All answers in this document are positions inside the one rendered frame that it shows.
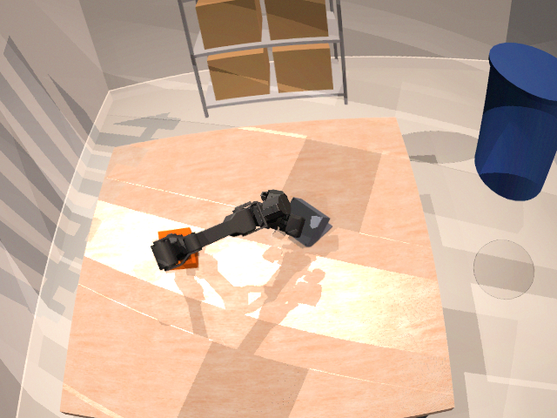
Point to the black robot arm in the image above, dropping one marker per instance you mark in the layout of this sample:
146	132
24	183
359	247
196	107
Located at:
172	248

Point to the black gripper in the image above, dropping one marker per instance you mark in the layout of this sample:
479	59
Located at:
291	224

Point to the grey flat panel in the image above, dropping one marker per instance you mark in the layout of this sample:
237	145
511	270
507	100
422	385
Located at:
316	223

